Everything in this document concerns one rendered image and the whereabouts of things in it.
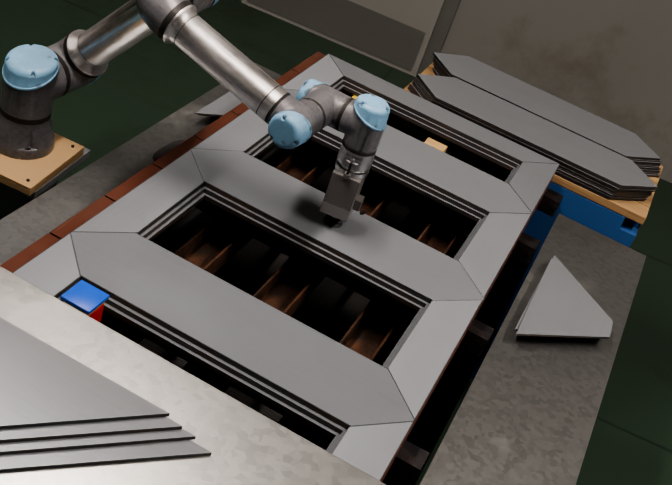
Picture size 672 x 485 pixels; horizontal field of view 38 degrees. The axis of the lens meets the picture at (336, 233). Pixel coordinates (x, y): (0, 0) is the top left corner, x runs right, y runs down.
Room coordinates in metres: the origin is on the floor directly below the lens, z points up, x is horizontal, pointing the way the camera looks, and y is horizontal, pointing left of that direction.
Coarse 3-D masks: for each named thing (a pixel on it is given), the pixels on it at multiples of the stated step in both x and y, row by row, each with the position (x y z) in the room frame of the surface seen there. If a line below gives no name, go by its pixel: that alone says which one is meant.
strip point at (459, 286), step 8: (456, 272) 1.79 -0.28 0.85; (464, 272) 1.80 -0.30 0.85; (448, 280) 1.75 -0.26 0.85; (456, 280) 1.76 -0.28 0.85; (464, 280) 1.77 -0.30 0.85; (448, 288) 1.72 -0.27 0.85; (456, 288) 1.73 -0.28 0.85; (464, 288) 1.74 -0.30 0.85; (472, 288) 1.75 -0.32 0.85; (440, 296) 1.68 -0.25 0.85; (448, 296) 1.69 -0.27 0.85; (456, 296) 1.70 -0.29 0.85; (464, 296) 1.71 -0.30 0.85; (472, 296) 1.72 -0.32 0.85; (480, 296) 1.73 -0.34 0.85
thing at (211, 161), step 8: (208, 152) 1.90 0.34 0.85; (216, 152) 1.92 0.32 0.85; (224, 152) 1.93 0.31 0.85; (232, 152) 1.94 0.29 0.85; (240, 152) 1.95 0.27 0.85; (200, 160) 1.86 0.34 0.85; (208, 160) 1.87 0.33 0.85; (216, 160) 1.88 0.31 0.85; (224, 160) 1.90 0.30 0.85; (200, 168) 1.83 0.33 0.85; (208, 168) 1.84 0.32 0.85; (216, 168) 1.85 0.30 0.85; (208, 176) 1.81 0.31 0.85
